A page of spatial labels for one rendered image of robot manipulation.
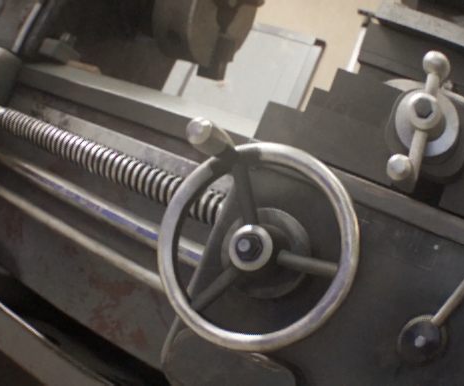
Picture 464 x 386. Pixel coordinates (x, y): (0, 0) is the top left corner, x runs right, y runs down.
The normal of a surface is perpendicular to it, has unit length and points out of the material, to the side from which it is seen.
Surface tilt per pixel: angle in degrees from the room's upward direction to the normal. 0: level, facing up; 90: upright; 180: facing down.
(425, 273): 90
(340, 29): 90
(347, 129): 90
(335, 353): 90
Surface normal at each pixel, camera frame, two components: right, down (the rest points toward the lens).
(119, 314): -0.36, -0.22
